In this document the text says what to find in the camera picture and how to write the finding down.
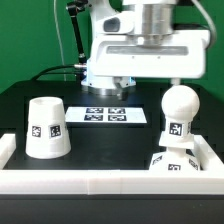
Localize white lamp base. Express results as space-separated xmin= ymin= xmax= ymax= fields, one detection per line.
xmin=149 ymin=132 xmax=200 ymax=172

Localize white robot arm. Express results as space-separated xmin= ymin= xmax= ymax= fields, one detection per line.
xmin=81 ymin=0 xmax=217 ymax=98

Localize white cable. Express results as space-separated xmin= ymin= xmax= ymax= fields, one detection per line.
xmin=53 ymin=0 xmax=66 ymax=67

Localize white marker sheet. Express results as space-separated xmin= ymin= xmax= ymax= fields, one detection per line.
xmin=65 ymin=107 xmax=147 ymax=124

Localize black cable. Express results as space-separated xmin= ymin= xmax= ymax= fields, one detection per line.
xmin=30 ymin=63 xmax=88 ymax=82

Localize white lamp shade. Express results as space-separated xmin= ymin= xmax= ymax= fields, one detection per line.
xmin=26 ymin=97 xmax=71 ymax=159

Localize white U-shaped fence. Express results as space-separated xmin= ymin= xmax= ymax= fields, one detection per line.
xmin=0 ymin=134 xmax=224 ymax=195

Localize white lamp bulb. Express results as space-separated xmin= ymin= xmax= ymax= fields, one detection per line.
xmin=161 ymin=85 xmax=200 ymax=138

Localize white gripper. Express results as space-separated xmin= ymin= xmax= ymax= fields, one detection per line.
xmin=88 ymin=30 xmax=210 ymax=100

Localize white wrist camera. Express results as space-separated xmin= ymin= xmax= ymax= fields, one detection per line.
xmin=102 ymin=11 xmax=134 ymax=34

